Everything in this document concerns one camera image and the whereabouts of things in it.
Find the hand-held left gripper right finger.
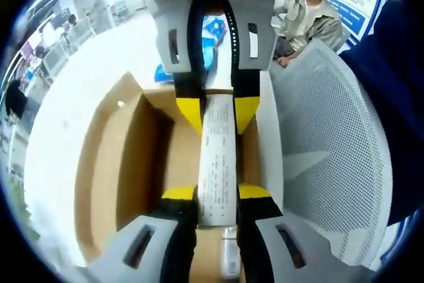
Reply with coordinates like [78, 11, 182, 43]
[235, 183, 344, 283]

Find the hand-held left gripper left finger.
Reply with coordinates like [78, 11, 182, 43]
[82, 183, 199, 283]

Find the brown cardboard shoe box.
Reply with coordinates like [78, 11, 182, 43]
[74, 71, 286, 283]

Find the white mesh office chair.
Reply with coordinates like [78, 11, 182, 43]
[271, 39, 394, 267]

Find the blue white display board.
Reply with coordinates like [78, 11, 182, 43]
[278, 0, 382, 45]

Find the person's dark navy shirt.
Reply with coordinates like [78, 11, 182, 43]
[337, 0, 424, 227]

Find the pink wall screen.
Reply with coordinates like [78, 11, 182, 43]
[19, 39, 40, 60]

